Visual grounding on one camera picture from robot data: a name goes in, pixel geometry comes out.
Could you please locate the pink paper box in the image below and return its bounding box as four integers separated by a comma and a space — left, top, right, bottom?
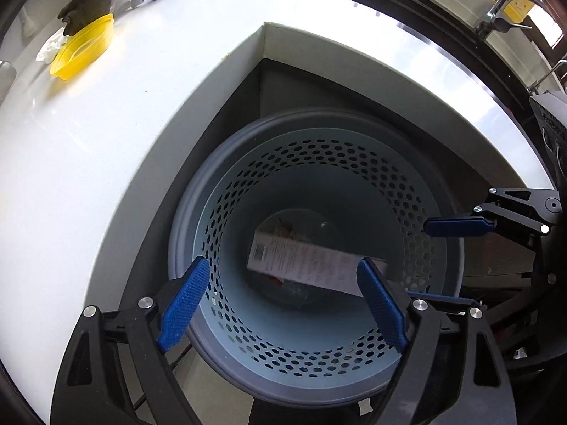
247, 232, 362, 298

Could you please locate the yellow plastic lid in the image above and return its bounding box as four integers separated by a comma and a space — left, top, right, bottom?
49, 13, 114, 81

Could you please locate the dark grey rag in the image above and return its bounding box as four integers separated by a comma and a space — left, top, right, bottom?
58, 0, 112, 36

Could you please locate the clear plastic cup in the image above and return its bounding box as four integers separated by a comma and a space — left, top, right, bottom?
256, 209, 344, 309

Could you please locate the red white snack wrapper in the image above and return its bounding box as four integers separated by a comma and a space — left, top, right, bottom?
272, 218, 309, 242

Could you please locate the white tissue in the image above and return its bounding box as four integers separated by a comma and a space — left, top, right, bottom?
35, 27, 69, 64

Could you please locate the blue perforated trash bin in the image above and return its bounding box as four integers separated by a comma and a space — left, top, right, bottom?
168, 110, 464, 408

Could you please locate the black kitchen sink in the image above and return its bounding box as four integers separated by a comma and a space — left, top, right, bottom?
351, 0, 532, 116

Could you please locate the steel faucet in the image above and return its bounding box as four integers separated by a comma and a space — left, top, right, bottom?
473, 0, 553, 41

